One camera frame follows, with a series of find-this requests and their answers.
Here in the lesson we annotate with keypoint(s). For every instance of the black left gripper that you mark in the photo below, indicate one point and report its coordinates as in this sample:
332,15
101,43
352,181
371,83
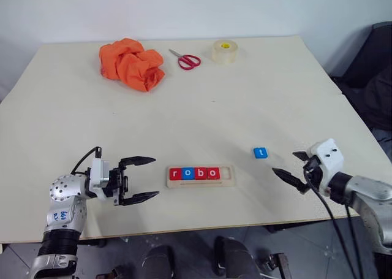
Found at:
118,182

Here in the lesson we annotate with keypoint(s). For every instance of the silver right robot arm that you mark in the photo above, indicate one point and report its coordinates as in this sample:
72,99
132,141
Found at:
367,187

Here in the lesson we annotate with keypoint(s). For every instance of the red letter b tile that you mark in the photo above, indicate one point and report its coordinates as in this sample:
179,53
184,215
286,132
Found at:
200,173

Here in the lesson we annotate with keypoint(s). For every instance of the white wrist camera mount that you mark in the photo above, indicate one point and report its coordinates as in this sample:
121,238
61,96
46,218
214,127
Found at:
329,158
98,173

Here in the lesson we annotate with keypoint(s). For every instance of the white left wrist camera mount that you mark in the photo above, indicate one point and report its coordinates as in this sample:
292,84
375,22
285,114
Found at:
98,173

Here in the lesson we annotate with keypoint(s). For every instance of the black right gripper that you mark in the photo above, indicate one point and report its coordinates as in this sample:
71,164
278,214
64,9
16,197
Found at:
314,171

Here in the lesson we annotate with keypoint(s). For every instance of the red letter r tile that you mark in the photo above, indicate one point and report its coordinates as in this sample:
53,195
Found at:
175,173

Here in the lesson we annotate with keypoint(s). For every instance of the crumpled orange cloth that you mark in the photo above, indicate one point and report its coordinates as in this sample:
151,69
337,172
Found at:
131,64

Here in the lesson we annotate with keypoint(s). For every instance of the red letter o tile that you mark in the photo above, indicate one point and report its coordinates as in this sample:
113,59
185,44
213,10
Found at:
212,173

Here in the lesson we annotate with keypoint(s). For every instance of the clear packing tape roll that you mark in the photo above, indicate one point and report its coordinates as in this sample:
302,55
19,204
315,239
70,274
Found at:
225,53

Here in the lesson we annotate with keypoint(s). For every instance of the blue letter t tile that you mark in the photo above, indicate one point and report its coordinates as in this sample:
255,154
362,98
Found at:
260,153

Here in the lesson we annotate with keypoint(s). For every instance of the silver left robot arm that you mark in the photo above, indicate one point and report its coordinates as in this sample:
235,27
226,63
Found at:
62,190

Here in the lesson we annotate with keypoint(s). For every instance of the wooden letter tray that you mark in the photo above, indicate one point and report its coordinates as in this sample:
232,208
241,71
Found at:
199,183

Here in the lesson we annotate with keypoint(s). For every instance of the black chair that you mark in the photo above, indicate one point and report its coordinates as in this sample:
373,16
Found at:
370,86

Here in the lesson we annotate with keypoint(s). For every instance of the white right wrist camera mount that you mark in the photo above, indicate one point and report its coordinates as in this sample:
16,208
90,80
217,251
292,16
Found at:
329,158

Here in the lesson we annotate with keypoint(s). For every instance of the dark rounded shape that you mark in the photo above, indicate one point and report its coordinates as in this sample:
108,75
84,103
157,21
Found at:
157,262
232,257

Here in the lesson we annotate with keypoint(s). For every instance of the blue letter o tile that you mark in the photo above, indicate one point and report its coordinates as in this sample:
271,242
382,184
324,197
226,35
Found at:
187,173

